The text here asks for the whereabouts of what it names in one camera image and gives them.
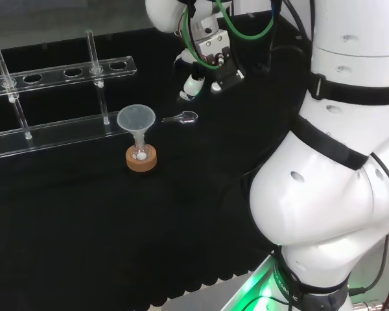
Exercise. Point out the clear acrylic funnel stand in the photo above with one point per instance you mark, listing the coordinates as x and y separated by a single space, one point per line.
61 131

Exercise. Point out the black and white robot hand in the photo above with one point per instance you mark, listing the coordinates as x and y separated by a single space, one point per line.
212 45

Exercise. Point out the small glass round-bottom flask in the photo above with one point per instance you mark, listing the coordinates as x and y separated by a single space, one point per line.
140 155

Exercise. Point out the clear plastic funnel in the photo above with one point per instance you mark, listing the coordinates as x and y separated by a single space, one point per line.
136 118

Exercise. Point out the black bench cloth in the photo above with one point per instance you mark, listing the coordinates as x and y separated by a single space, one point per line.
100 226

